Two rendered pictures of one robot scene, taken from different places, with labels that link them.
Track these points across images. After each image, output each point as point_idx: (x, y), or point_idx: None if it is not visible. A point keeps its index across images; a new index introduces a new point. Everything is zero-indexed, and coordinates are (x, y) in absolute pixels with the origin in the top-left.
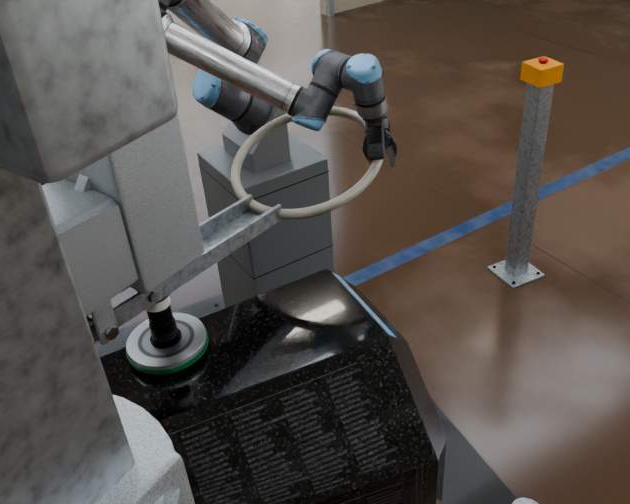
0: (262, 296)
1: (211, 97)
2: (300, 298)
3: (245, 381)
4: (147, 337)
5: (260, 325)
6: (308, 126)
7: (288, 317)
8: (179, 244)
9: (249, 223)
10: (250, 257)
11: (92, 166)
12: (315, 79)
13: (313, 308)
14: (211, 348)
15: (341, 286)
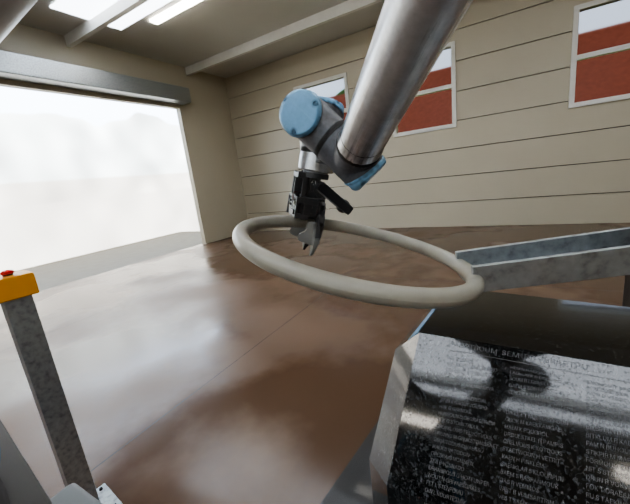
0: (521, 346)
1: None
2: (482, 326)
3: (609, 307)
4: None
5: (553, 328)
6: (380, 169)
7: (514, 321)
8: None
9: (525, 241)
10: None
11: None
12: (339, 117)
13: (481, 316)
14: None
15: (432, 316)
